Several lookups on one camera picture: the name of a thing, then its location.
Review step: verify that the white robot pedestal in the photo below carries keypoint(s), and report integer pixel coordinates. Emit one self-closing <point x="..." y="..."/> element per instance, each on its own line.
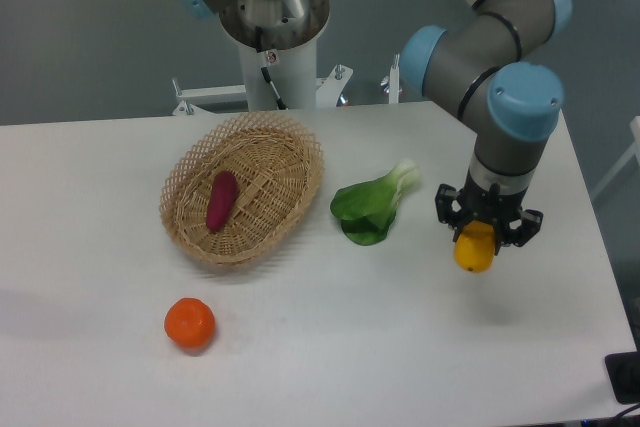
<point x="277" y="45"/>

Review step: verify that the white frame at right edge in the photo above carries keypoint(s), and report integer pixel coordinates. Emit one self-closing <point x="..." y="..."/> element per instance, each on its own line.
<point x="630" y="154"/>

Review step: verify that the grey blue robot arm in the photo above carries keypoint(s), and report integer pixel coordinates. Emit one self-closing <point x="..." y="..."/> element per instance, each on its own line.
<point x="479" y="75"/>

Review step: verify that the yellow mango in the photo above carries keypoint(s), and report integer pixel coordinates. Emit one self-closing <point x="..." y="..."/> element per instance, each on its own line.
<point x="474" y="248"/>

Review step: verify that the orange tangerine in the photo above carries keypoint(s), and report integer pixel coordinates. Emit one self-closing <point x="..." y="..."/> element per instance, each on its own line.
<point x="190" y="323"/>

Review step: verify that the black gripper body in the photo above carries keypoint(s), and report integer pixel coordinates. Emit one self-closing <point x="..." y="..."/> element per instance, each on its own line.
<point x="487" y="206"/>

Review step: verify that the purple sweet potato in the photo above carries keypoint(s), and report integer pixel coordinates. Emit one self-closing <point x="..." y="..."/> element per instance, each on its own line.
<point x="224" y="191"/>

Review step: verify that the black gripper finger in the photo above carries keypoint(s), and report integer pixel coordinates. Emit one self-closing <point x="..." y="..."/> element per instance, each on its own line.
<point x="517" y="232"/>
<point x="451" y="209"/>

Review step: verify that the black device at table edge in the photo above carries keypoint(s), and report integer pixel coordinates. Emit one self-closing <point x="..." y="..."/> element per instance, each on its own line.
<point x="623" y="372"/>

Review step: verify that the woven wicker basket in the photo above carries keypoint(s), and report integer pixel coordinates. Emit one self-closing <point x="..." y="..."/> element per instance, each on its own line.
<point x="278" y="164"/>

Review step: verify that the green bok choy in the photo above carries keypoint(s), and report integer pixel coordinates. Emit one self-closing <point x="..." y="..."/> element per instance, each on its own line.
<point x="367" y="210"/>

